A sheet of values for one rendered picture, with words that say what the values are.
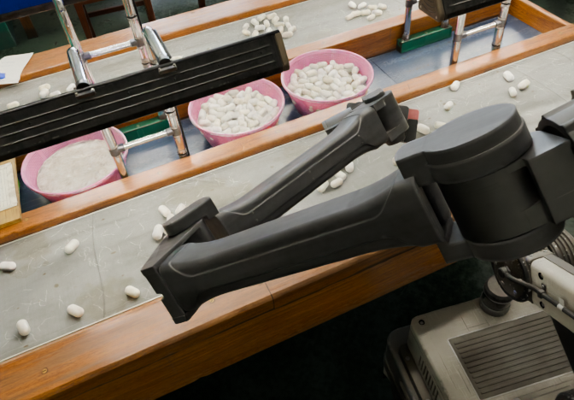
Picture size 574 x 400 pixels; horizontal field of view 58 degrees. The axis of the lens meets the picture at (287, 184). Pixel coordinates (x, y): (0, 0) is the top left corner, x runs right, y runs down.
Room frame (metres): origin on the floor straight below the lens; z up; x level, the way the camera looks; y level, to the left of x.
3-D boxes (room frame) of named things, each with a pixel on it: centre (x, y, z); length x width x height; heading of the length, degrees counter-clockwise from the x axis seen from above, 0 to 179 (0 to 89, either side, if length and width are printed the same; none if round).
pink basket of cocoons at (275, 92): (1.17, 0.11, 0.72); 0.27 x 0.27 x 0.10
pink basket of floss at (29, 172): (1.02, 0.53, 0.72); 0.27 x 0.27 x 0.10
